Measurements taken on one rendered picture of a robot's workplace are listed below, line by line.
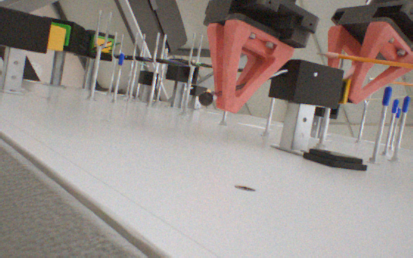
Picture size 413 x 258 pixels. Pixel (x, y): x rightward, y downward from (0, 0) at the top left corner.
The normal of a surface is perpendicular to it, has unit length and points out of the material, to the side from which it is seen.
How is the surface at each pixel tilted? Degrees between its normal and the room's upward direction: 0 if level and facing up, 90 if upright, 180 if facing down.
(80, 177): 53
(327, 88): 98
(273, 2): 98
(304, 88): 98
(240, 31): 113
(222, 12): 132
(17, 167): 90
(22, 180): 90
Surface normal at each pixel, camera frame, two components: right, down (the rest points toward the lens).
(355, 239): 0.18, -0.98
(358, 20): -0.72, -0.54
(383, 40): 0.22, 0.43
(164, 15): 0.60, 0.18
